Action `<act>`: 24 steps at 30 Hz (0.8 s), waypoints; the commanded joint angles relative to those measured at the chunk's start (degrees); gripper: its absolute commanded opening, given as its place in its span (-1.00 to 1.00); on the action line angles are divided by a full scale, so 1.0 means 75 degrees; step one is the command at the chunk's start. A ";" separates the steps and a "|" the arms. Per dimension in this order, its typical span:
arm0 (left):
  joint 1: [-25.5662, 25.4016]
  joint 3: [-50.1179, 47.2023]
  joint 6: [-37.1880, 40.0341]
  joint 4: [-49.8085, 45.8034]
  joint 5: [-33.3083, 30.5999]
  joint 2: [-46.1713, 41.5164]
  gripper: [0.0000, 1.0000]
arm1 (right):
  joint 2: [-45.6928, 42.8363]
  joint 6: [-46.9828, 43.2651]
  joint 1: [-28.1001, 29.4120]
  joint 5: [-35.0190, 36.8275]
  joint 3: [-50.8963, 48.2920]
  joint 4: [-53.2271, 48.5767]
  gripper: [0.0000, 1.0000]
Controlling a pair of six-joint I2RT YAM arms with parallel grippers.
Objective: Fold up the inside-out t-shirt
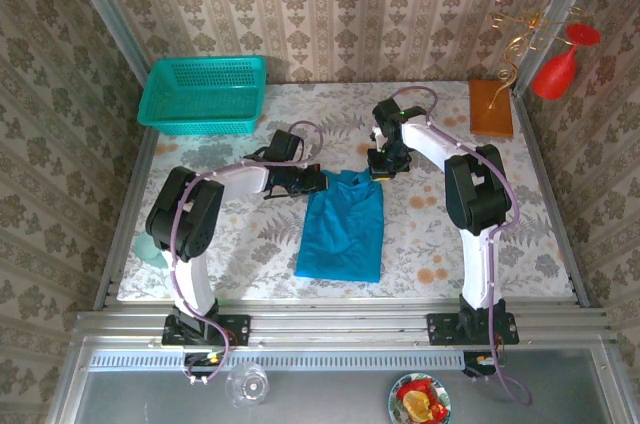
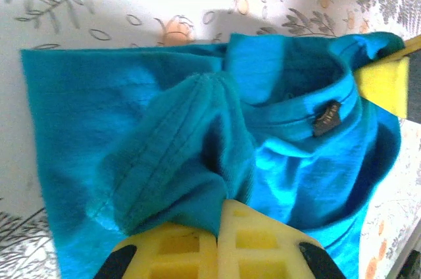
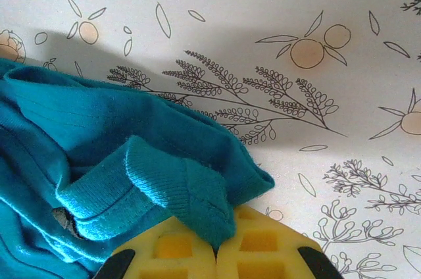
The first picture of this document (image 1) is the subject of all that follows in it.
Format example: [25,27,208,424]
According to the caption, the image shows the aluminium side rail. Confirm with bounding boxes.
[514,93,591,308]
[93,128,161,310]

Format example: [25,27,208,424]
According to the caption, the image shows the grey slotted cable duct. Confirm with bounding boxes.
[88,349,465,373]

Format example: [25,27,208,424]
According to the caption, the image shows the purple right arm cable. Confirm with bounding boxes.
[388,86,534,406]

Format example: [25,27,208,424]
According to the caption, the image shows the teal plastic basket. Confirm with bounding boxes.
[136,55,269,136]

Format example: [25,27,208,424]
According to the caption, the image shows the black connector board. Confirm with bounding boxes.
[182,351,226,379]
[462,351,507,379]

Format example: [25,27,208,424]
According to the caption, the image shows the aluminium mounting rail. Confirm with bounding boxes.
[74,299,619,351]

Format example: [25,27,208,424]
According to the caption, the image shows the red foil snack wrappers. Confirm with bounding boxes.
[397,377,449,423]

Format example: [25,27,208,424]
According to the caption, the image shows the floral tablecloth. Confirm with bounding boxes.
[117,81,574,301]

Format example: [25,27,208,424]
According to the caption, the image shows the gold wire glass stand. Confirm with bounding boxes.
[487,0,589,110]

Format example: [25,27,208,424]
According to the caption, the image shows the blue t-shirt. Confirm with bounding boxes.
[293,168,386,285]

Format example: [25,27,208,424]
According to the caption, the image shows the floral rimmed plate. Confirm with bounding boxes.
[388,372,452,424]

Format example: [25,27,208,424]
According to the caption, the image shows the yellow snack piece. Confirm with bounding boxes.
[403,390,434,420]

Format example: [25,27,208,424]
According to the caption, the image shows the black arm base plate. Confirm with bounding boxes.
[160,314,251,348]
[425,312,520,347]

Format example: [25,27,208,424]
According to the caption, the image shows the red wine glass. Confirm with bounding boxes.
[530,23,602,102]

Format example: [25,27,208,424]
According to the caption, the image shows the clear drinking glass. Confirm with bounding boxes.
[224,361,271,410]

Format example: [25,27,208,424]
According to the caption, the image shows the pale green round object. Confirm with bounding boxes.
[132,232,169,270]

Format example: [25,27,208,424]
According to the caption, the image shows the brown wooden base board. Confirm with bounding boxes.
[468,78,515,139]

